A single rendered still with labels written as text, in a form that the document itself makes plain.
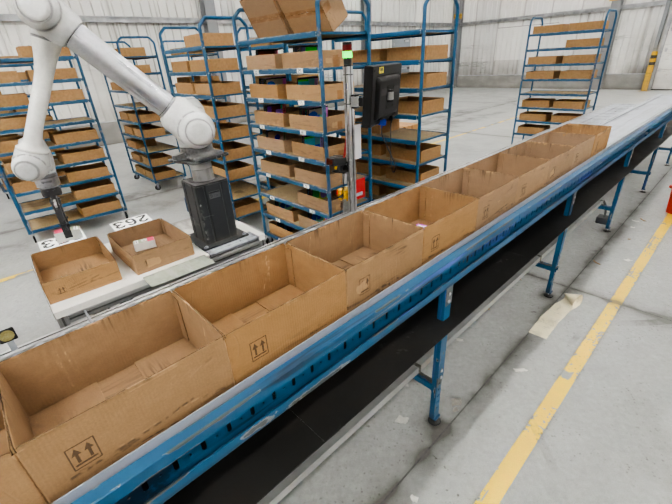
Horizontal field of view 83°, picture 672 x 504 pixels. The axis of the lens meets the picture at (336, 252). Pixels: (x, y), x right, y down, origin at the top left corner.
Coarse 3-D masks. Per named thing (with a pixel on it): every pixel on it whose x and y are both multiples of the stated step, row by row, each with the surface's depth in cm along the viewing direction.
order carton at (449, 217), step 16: (416, 192) 174; (432, 192) 171; (448, 192) 165; (368, 208) 153; (384, 208) 161; (400, 208) 169; (416, 208) 178; (432, 208) 174; (448, 208) 168; (464, 208) 149; (416, 224) 175; (432, 224) 136; (448, 224) 144; (464, 224) 153; (432, 240) 139; (448, 240) 148; (432, 256) 143
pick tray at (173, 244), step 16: (144, 224) 207; (160, 224) 213; (112, 240) 189; (128, 240) 203; (160, 240) 207; (176, 240) 204; (128, 256) 175; (144, 256) 174; (160, 256) 179; (176, 256) 185; (144, 272) 176
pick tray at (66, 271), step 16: (80, 240) 189; (96, 240) 194; (32, 256) 178; (48, 256) 183; (64, 256) 187; (80, 256) 192; (96, 256) 193; (112, 256) 171; (48, 272) 180; (64, 272) 179; (80, 272) 160; (96, 272) 164; (112, 272) 168; (48, 288) 154; (64, 288) 158; (80, 288) 162; (96, 288) 166
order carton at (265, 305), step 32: (256, 256) 121; (288, 256) 128; (192, 288) 109; (224, 288) 116; (256, 288) 125; (288, 288) 132; (320, 288) 104; (224, 320) 117; (256, 320) 91; (288, 320) 98; (320, 320) 108; (256, 352) 94
